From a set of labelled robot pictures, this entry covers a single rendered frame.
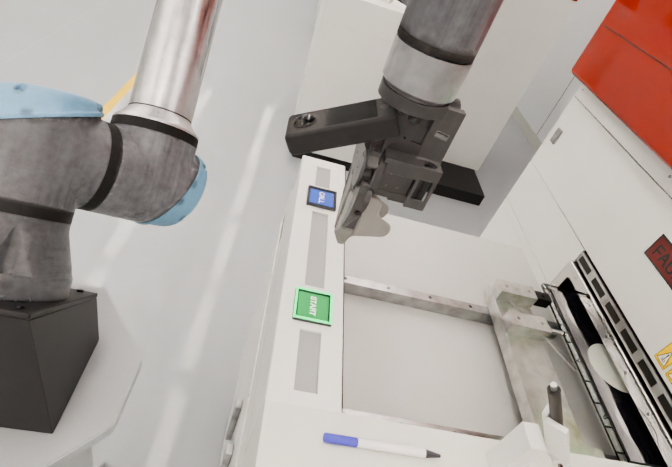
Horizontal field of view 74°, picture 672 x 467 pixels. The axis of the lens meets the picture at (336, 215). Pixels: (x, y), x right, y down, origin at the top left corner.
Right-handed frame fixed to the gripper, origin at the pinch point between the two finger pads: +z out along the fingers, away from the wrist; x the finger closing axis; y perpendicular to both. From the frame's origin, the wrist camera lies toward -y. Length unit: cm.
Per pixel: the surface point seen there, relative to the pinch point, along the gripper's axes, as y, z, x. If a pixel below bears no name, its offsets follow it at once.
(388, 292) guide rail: 17.8, 25.8, 17.0
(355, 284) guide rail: 11.0, 25.7, 17.0
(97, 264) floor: -66, 111, 80
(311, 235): -0.4, 15.1, 15.7
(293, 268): -2.8, 14.7, 6.7
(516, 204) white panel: 58, 24, 60
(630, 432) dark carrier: 55, 21, -6
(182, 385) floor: -21, 111, 38
